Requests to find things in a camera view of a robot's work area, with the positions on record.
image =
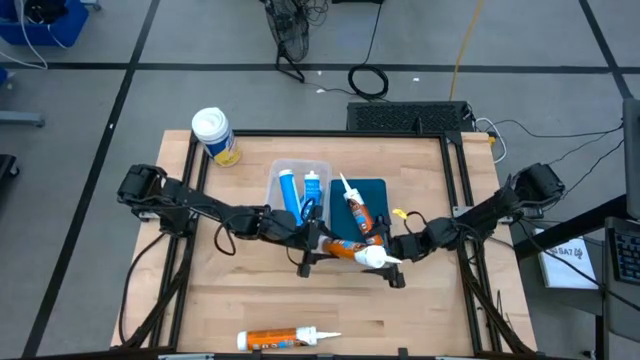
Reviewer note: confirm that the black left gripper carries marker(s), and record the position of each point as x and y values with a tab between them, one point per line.
287	230

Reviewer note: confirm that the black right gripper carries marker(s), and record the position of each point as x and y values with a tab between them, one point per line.
410	246

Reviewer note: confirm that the orange white sealant tube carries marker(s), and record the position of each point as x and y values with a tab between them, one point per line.
270	339
361	215
345	248

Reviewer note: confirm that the blue silicone tube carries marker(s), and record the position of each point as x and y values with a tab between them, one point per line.
312	187
290	195

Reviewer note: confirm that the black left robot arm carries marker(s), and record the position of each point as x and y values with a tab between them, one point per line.
200	202

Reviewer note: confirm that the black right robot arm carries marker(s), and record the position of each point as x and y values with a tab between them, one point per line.
480	215

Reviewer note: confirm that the Lysol wipes canister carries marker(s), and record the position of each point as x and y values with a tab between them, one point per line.
215	135

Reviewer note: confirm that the yellow tag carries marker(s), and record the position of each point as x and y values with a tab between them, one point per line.
400	214

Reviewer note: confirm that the clear plastic bin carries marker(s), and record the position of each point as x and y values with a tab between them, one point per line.
275	172

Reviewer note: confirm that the black computer case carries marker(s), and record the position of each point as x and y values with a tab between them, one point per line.
405	117

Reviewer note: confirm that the white paper sheet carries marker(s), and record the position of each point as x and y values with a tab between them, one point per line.
565	270

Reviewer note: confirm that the black floor fan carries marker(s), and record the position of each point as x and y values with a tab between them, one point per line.
290	30

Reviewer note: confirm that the black keyboard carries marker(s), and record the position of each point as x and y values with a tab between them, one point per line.
625	255

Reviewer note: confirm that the grey metal base bar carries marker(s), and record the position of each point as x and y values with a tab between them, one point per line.
20	119

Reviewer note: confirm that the blue floor bin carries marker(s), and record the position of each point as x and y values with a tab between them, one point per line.
70	25

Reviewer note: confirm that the black aluminium table frame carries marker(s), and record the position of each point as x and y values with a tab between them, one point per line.
350	134

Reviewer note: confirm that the black desk frame bar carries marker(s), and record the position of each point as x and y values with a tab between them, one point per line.
575	227

